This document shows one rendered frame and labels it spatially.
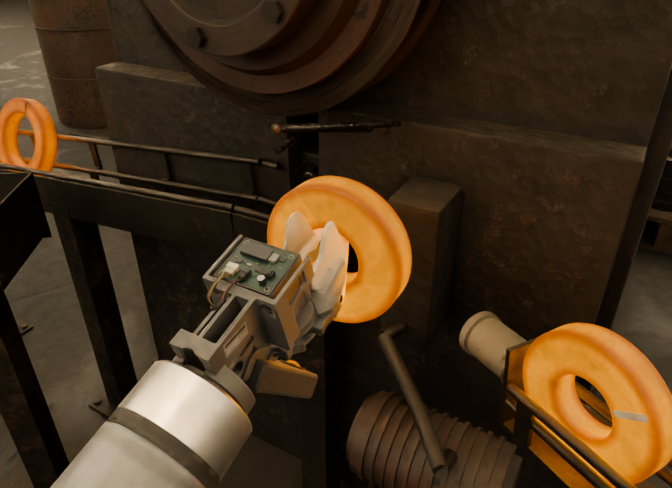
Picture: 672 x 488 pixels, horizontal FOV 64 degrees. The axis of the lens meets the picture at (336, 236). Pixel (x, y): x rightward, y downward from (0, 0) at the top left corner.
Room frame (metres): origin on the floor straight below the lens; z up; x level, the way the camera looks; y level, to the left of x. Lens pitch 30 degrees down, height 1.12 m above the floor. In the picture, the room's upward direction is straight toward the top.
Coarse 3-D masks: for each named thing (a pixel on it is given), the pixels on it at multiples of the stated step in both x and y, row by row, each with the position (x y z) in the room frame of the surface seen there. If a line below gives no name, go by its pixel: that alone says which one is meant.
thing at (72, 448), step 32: (0, 192) 0.91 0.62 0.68; (32, 192) 0.89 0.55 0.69; (0, 224) 0.77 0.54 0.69; (32, 224) 0.86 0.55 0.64; (0, 256) 0.74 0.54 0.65; (0, 288) 0.83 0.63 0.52; (0, 320) 0.79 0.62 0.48; (0, 352) 0.77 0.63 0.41; (0, 384) 0.77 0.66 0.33; (32, 384) 0.81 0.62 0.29; (32, 416) 0.78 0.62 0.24; (32, 448) 0.77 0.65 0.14; (64, 448) 0.88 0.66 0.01; (32, 480) 0.77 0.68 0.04
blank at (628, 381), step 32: (544, 352) 0.42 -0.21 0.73; (576, 352) 0.39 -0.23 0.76; (608, 352) 0.37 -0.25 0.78; (640, 352) 0.37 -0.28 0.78; (544, 384) 0.41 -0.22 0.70; (608, 384) 0.36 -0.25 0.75; (640, 384) 0.34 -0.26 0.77; (576, 416) 0.39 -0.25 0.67; (640, 416) 0.33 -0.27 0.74; (608, 448) 0.34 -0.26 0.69; (640, 448) 0.32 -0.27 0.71; (640, 480) 0.31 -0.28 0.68
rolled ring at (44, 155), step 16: (0, 112) 1.20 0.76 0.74; (16, 112) 1.17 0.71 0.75; (32, 112) 1.14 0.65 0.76; (48, 112) 1.16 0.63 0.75; (0, 128) 1.19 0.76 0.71; (16, 128) 1.21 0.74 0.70; (48, 128) 1.13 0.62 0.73; (0, 144) 1.18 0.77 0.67; (16, 144) 1.20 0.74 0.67; (48, 144) 1.11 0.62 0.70; (0, 160) 1.17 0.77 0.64; (16, 160) 1.16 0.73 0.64; (32, 160) 1.11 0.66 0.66; (48, 160) 1.11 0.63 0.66
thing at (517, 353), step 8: (520, 344) 0.45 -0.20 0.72; (528, 344) 0.45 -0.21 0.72; (512, 352) 0.44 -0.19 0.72; (520, 352) 0.44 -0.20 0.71; (512, 360) 0.44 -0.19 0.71; (520, 360) 0.44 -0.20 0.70; (504, 368) 0.44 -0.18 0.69; (512, 368) 0.44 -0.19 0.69; (520, 368) 0.44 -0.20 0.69; (504, 376) 0.44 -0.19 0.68; (512, 376) 0.44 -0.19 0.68; (520, 376) 0.44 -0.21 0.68; (504, 384) 0.44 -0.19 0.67; (520, 384) 0.44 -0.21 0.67; (504, 392) 0.43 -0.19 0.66; (504, 400) 0.43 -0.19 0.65; (504, 408) 0.43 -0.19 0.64; (504, 416) 0.43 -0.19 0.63; (512, 416) 0.44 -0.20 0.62
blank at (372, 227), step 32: (288, 192) 0.48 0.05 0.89; (320, 192) 0.46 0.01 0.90; (352, 192) 0.45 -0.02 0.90; (320, 224) 0.46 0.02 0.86; (352, 224) 0.44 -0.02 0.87; (384, 224) 0.43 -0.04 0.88; (384, 256) 0.43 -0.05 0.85; (352, 288) 0.44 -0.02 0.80; (384, 288) 0.43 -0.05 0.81; (352, 320) 0.44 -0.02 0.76
